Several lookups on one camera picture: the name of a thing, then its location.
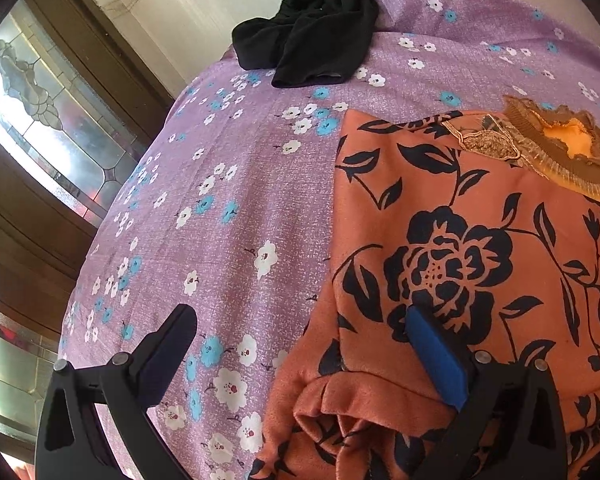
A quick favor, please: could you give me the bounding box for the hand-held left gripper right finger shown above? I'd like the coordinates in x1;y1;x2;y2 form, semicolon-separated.
403;305;570;480

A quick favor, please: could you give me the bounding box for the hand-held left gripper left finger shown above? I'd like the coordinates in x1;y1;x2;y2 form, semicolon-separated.
34;303;199;480

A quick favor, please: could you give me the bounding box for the orange black floral garment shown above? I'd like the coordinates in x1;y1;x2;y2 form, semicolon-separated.
250;94;600;480

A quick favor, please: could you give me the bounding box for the frosted glass door panel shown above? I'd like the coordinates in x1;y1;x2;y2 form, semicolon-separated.
0;300;62;442

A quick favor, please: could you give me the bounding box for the brown wooden door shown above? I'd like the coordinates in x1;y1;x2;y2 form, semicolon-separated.
0;0;182;463

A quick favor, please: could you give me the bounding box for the purple floral bedsheet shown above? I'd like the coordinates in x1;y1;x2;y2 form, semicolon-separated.
55;0;600;480

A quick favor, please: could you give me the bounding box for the stained glass door panel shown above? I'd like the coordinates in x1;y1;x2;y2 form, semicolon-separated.
0;0;149;222

